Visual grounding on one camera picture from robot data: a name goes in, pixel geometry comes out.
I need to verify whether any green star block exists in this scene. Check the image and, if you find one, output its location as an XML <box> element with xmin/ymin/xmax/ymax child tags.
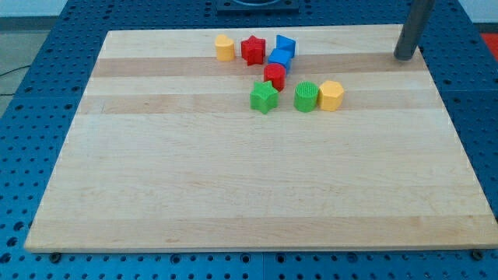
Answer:
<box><xmin>250</xmin><ymin>81</ymin><xmax>279</xmax><ymax>114</ymax></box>

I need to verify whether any red star block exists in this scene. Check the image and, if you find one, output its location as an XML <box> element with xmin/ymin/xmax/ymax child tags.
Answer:
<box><xmin>240</xmin><ymin>36</ymin><xmax>266</xmax><ymax>65</ymax></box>

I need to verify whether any blue cube block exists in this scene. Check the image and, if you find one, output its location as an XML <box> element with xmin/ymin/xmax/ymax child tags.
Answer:
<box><xmin>268</xmin><ymin>48</ymin><xmax>293</xmax><ymax>73</ymax></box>

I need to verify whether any green cylinder block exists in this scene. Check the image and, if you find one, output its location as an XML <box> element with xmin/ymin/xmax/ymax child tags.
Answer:
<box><xmin>293</xmin><ymin>81</ymin><xmax>319</xmax><ymax>113</ymax></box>

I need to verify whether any red cylinder block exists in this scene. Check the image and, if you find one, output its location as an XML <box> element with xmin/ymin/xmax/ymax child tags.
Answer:
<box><xmin>263</xmin><ymin>63</ymin><xmax>286</xmax><ymax>92</ymax></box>

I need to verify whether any wooden board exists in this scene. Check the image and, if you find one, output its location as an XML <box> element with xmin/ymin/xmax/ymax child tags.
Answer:
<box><xmin>25</xmin><ymin>25</ymin><xmax>497</xmax><ymax>253</ymax></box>

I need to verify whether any yellow hexagon block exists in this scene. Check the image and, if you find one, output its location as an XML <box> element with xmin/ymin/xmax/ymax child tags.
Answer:
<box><xmin>317</xmin><ymin>80</ymin><xmax>345</xmax><ymax>111</ymax></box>

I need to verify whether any yellow heart block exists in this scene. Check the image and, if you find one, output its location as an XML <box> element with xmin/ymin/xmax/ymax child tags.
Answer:
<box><xmin>215</xmin><ymin>34</ymin><xmax>235</xmax><ymax>61</ymax></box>

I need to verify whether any blue triangle block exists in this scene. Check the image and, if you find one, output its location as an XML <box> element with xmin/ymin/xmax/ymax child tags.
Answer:
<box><xmin>275</xmin><ymin>34</ymin><xmax>296</xmax><ymax>58</ymax></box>

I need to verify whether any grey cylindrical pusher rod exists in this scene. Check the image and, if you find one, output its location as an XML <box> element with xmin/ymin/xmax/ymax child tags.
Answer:
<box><xmin>393</xmin><ymin>0</ymin><xmax>436</xmax><ymax>61</ymax></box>

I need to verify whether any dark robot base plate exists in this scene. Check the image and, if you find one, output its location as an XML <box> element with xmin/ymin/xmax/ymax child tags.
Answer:
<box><xmin>213</xmin><ymin>0</ymin><xmax>300</xmax><ymax>15</ymax></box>

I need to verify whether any black cable on floor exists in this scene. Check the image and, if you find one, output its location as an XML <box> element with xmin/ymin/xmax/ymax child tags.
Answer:
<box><xmin>0</xmin><ymin>64</ymin><xmax>31</xmax><ymax>97</ymax></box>

